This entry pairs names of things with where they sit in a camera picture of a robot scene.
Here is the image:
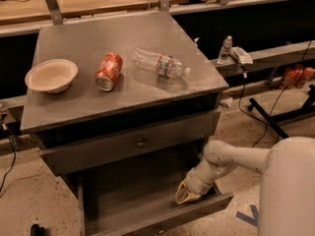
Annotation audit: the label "blue tape cross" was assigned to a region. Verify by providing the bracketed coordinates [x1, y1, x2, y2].
[236, 205, 259, 227]

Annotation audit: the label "grey drawer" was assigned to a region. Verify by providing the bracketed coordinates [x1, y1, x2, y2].
[40, 109, 221, 175]
[80, 145, 233, 236]

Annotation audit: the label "black stand leg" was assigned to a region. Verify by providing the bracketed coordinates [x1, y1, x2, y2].
[249, 98, 288, 139]

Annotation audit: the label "black cable at left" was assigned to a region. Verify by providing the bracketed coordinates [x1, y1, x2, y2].
[0, 125, 18, 194]

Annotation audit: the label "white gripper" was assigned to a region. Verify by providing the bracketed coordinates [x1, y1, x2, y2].
[175, 167, 214, 205]

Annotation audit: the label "small black floor object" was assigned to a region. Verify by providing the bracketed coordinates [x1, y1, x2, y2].
[31, 224, 45, 236]

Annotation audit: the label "orange bottles under bench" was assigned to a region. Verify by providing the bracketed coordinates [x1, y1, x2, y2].
[279, 64, 314, 89]

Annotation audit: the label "white folded packet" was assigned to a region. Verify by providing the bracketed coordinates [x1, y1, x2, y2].
[230, 47, 253, 65]

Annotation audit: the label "small upright water bottle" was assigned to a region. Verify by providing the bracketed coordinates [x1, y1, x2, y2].
[217, 35, 232, 64]

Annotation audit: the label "black floor cable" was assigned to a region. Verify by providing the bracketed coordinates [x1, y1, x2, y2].
[237, 40, 313, 148]

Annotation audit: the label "white paper bowl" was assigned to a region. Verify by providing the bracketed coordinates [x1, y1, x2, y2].
[25, 59, 79, 93]

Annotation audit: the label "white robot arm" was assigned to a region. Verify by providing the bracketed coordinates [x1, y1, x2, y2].
[175, 137, 315, 236]

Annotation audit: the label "orange soda can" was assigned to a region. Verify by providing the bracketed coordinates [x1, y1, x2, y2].
[95, 52, 123, 91]

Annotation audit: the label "grey drawer cabinet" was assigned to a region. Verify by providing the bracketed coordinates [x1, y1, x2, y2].
[19, 11, 230, 195]

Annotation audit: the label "clear plastic water bottle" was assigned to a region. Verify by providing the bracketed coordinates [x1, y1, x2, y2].
[132, 47, 191, 80]

